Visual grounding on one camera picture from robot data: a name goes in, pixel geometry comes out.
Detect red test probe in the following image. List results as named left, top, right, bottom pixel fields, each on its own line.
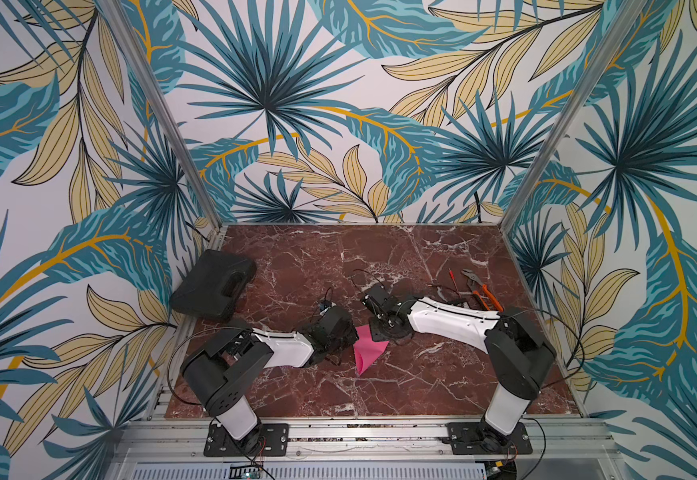
left=447, top=268, right=460, bottom=297

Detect orange handled pliers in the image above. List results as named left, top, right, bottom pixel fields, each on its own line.
left=461, top=269, right=504, bottom=312

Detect aluminium front rail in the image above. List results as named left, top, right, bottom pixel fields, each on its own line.
left=104, top=415, right=630, bottom=479

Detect pink square paper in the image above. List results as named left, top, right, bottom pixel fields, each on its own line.
left=352, top=325, right=388, bottom=376

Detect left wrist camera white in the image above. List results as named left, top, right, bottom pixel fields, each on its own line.
left=318, top=302, right=334, bottom=316

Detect green circuit board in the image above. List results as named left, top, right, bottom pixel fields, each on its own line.
left=228, top=465, right=264, bottom=480

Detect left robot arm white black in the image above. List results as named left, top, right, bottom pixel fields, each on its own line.
left=180, top=301, right=358, bottom=451

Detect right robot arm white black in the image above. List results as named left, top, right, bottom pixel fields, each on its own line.
left=360, top=284, right=556, bottom=439

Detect black plastic case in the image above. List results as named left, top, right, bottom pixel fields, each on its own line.
left=170, top=250, right=256, bottom=323

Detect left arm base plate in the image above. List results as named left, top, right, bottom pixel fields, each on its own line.
left=204, top=423, right=290, bottom=458

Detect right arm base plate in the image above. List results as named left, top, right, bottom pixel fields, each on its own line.
left=445, top=422, right=533, bottom=457

